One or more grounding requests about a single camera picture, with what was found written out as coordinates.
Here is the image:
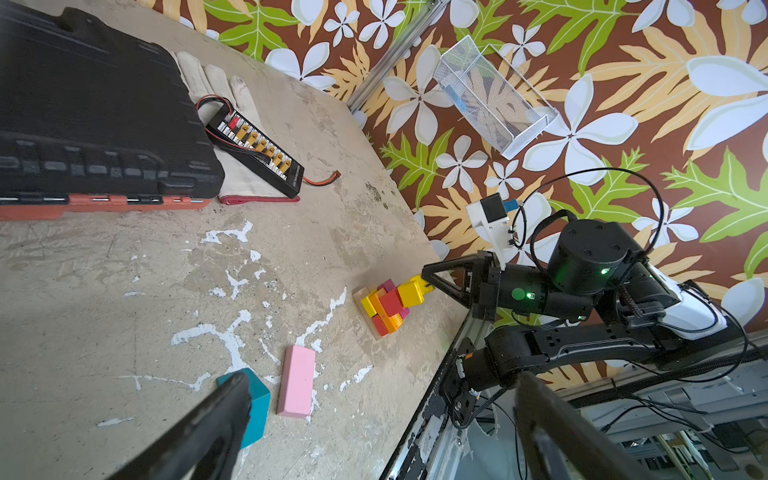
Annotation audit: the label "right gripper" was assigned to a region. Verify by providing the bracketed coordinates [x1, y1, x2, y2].
[421, 251, 561, 320]

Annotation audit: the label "white wire basket right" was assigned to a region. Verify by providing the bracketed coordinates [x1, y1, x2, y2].
[434, 36, 561, 160]

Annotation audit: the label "pink block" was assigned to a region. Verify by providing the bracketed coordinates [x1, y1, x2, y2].
[277, 345, 316, 417]

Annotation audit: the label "red arch block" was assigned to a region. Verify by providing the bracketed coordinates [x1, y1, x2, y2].
[379, 289, 405, 317]

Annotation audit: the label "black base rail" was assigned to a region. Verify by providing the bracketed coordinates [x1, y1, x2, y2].
[380, 338, 476, 479]

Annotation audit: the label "red rectangular block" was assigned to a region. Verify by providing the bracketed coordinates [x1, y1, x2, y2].
[371, 315, 389, 337]

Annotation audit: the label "magenta block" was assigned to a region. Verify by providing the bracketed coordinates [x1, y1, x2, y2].
[379, 279, 410, 320]

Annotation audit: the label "yellow rectangular block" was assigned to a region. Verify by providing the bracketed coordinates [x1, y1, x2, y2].
[360, 295, 378, 318]

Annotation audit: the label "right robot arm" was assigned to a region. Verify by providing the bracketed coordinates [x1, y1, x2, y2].
[422, 210, 758, 391]

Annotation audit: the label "aluminium frame post right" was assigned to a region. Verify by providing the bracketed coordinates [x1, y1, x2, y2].
[346, 0, 449, 113]

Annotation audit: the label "beige work glove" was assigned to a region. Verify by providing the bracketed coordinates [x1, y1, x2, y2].
[173, 51, 300, 205]

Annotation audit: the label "black charging board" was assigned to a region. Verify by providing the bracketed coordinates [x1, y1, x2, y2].
[195, 94, 304, 205]

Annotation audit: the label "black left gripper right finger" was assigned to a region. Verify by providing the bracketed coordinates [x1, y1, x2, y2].
[514, 372, 653, 479]

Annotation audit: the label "orange supermarket block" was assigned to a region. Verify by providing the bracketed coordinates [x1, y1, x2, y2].
[365, 288, 404, 336]

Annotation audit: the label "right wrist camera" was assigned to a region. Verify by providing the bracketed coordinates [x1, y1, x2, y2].
[466, 193, 519, 270]

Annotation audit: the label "teal block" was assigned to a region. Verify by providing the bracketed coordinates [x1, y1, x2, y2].
[216, 368, 271, 449]

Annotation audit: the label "black red tool case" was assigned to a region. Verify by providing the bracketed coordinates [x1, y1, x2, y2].
[1, 1, 224, 220]

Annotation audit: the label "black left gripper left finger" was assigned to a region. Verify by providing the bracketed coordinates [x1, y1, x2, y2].
[111, 373, 252, 479]

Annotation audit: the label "yellow arch block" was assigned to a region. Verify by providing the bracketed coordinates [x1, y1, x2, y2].
[397, 275, 435, 308]

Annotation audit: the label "natural wood block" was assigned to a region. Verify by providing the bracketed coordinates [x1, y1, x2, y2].
[353, 287, 388, 340]

